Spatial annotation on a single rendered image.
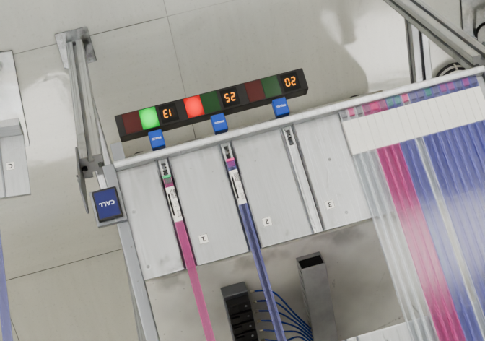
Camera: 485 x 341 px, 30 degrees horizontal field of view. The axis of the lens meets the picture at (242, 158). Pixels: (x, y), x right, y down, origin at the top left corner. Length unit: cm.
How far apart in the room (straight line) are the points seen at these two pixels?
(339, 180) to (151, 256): 34
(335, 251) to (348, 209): 31
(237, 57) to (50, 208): 62
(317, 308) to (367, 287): 13
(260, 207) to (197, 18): 81
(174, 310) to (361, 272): 39
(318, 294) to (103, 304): 89
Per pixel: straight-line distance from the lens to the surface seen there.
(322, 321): 187
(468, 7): 243
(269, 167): 154
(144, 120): 157
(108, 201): 148
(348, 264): 186
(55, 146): 231
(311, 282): 180
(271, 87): 159
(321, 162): 155
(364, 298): 192
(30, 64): 223
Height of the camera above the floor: 209
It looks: 61 degrees down
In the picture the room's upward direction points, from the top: 155 degrees clockwise
